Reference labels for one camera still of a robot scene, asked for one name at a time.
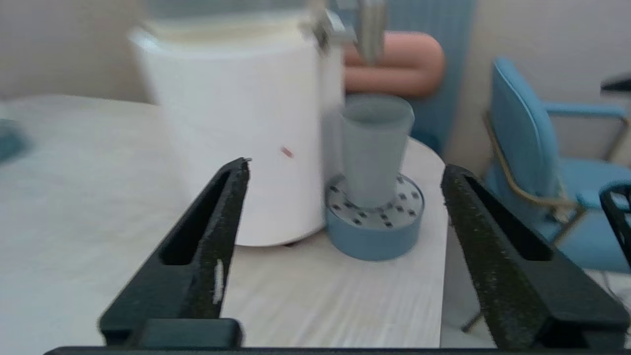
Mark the pink sofa bolster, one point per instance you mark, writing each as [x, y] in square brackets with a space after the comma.
[409, 64]

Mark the large clear water dispenser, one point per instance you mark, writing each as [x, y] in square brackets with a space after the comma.
[236, 138]

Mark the blue-grey ribbed sofa backrest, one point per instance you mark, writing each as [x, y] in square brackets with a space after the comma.
[443, 29]

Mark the grey plastic cup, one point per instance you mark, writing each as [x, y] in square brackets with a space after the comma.
[374, 158]

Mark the light blue armchair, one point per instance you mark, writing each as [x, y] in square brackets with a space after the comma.
[522, 143]

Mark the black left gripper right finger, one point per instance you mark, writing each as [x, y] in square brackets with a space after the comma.
[508, 276]

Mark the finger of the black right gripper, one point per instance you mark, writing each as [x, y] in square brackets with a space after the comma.
[620, 212]

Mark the large steel dispenser tap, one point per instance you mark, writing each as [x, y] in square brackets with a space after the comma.
[369, 29]

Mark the large perforated drip tray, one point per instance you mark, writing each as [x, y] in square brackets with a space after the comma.
[374, 239]

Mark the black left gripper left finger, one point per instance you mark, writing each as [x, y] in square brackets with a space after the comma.
[197, 266]

